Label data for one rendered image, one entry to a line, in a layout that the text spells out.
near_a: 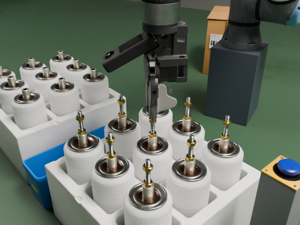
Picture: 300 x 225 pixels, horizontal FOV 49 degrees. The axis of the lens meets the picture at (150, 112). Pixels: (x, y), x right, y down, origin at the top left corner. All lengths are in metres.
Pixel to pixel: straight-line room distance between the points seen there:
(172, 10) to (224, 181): 0.41
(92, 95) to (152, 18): 0.56
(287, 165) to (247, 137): 0.67
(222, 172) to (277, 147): 0.54
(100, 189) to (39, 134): 0.38
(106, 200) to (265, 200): 0.32
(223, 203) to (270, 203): 0.12
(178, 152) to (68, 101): 0.41
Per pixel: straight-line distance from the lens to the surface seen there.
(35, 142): 1.04
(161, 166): 0.77
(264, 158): 1.22
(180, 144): 0.83
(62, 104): 1.07
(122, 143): 0.84
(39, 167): 1.05
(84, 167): 0.79
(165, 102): 0.69
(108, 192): 0.71
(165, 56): 0.66
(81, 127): 0.78
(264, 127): 1.40
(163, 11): 0.62
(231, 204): 0.78
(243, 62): 1.27
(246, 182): 0.82
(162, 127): 0.90
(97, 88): 1.11
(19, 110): 1.04
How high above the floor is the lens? 0.71
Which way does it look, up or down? 30 degrees down
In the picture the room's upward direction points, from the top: straight up
